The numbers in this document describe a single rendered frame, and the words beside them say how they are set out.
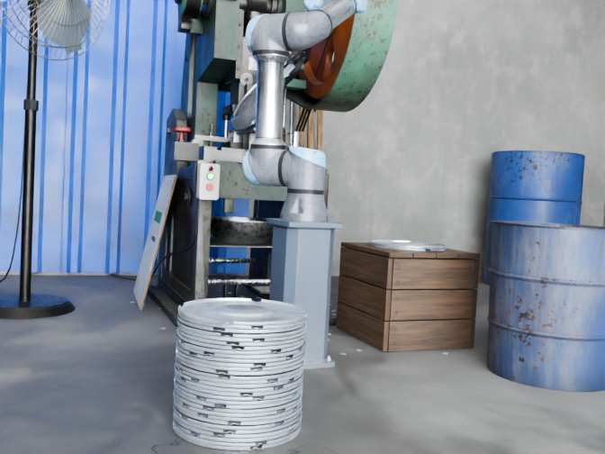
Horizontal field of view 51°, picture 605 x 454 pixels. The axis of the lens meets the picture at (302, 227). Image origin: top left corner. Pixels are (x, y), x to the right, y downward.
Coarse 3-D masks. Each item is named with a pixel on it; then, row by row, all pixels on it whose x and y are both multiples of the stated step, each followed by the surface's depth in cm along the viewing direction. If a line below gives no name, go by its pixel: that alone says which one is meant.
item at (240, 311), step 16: (192, 304) 149; (208, 304) 150; (224, 304) 151; (240, 304) 149; (256, 304) 154; (272, 304) 155; (288, 304) 155; (208, 320) 131; (224, 320) 134; (240, 320) 135; (256, 320) 136; (272, 320) 136; (288, 320) 135
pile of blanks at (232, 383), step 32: (192, 320) 134; (192, 352) 136; (224, 352) 130; (256, 352) 131; (288, 352) 135; (192, 384) 134; (224, 384) 131; (256, 384) 134; (288, 384) 136; (192, 416) 134; (224, 416) 133; (256, 416) 132; (288, 416) 137; (224, 448) 131; (256, 448) 133
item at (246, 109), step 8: (256, 88) 243; (248, 96) 243; (256, 96) 249; (240, 104) 243; (248, 104) 249; (240, 112) 248; (248, 112) 256; (232, 120) 249; (240, 120) 254; (248, 120) 261; (240, 128) 261
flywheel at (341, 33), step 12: (348, 24) 271; (336, 36) 283; (348, 36) 262; (312, 48) 308; (324, 48) 294; (336, 48) 282; (312, 60) 307; (324, 60) 294; (336, 60) 282; (312, 72) 307; (324, 72) 294; (336, 72) 273; (312, 84) 297; (324, 84) 284; (312, 96) 297
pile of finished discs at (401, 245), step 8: (376, 240) 255; (384, 240) 258; (384, 248) 235; (392, 248) 233; (400, 248) 232; (408, 248) 231; (416, 248) 231; (424, 248) 232; (432, 248) 233; (440, 248) 236
